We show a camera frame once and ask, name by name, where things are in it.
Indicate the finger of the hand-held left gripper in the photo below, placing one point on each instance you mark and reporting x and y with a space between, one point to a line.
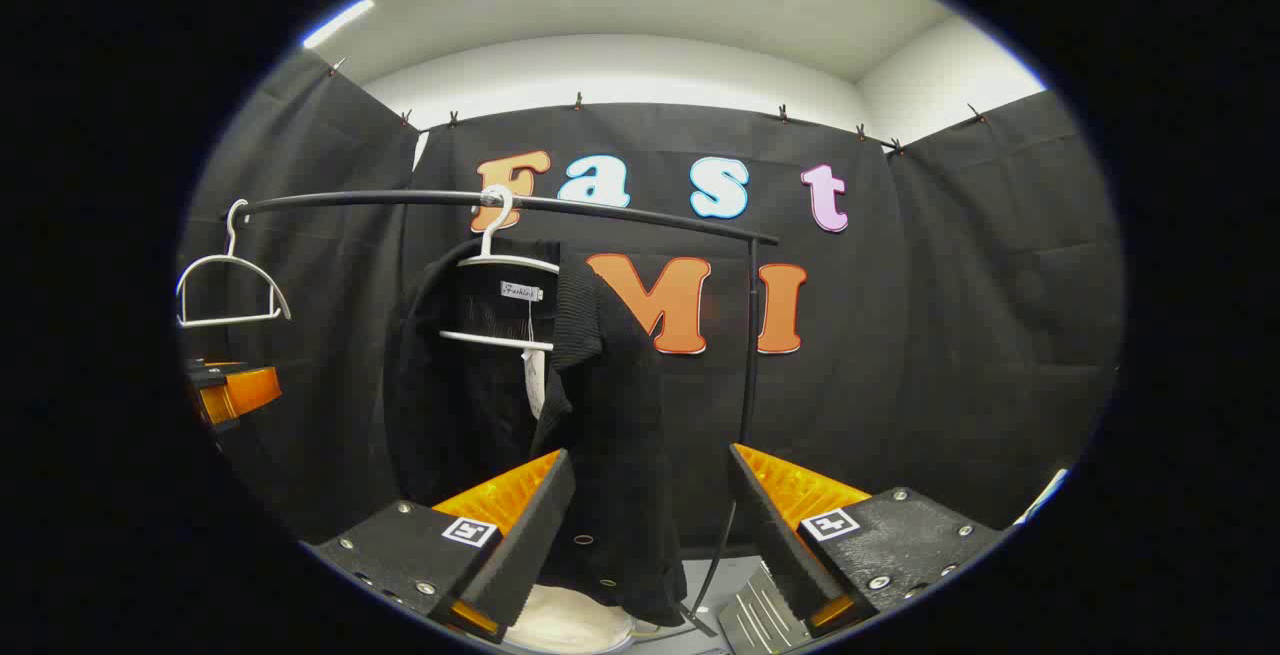
215 370
245 393

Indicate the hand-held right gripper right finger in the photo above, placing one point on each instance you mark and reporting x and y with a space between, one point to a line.
770 545

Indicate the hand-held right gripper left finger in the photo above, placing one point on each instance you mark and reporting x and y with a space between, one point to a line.
530 545

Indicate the white round laundry hamper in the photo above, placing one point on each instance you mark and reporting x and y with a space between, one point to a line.
570 625

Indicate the black knit garment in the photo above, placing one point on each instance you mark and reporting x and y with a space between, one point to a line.
610 415

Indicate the empty white clothes hanger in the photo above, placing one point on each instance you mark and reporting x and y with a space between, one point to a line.
232 257

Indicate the white hanger with wrapped hook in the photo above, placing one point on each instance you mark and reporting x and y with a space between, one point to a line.
495 340

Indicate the black metal clothes rack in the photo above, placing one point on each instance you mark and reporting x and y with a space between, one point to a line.
620 210

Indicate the grey slatted panel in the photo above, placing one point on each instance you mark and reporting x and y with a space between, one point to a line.
760 620

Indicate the black backdrop cloth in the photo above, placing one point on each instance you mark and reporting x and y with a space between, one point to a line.
950 335

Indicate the white flat board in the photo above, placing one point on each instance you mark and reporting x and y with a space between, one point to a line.
1045 493

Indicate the row of backdrop clips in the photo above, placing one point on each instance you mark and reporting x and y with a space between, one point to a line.
578 100

